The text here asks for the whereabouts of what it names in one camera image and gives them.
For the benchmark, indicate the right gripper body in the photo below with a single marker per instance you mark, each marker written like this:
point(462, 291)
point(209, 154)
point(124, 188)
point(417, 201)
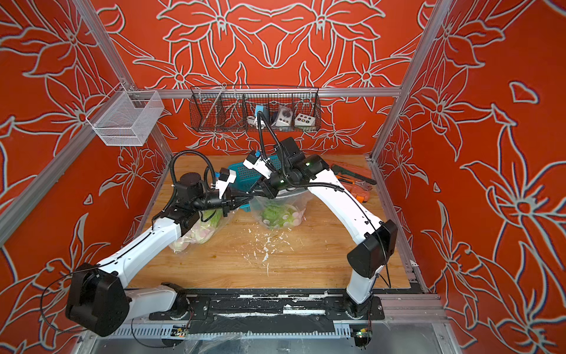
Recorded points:
point(279, 180)

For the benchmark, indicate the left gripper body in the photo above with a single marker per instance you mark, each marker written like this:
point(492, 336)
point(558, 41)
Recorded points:
point(210, 201)

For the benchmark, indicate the chinese cabbage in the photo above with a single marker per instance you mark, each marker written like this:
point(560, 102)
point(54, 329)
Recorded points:
point(281, 216)
point(208, 223)

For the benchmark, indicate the clear zipper bag pink dots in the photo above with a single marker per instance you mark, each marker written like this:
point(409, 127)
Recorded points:
point(190, 238)

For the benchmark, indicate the chinese cabbage front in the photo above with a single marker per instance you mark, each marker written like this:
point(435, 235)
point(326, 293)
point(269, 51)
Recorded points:
point(208, 223)

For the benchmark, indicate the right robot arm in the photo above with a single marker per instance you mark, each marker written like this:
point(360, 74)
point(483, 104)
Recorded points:
point(375, 239)

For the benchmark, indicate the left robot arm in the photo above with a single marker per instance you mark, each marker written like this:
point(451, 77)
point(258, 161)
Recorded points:
point(99, 298)

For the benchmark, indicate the teal plastic basket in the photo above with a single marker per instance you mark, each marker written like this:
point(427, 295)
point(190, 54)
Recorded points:
point(246, 179)

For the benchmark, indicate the white socket cube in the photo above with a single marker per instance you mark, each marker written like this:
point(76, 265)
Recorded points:
point(304, 121)

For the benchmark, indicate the orange tool case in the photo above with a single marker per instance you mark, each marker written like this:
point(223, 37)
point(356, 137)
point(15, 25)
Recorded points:
point(359, 189)

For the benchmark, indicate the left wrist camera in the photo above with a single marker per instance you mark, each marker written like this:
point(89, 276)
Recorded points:
point(223, 180)

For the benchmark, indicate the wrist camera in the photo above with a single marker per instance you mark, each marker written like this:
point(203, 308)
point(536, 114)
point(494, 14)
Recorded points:
point(256, 162)
point(223, 180)

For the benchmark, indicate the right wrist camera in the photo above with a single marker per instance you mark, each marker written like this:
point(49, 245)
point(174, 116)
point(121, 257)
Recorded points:
point(256, 162)

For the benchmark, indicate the black wire wall basket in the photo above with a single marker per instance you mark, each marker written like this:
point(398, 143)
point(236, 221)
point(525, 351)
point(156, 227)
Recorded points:
point(234, 108)

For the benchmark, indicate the clear mesh wall bin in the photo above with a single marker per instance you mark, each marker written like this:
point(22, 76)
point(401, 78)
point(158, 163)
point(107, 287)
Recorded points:
point(125, 120)

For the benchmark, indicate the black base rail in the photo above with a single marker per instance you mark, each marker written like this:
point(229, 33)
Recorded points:
point(264, 315)

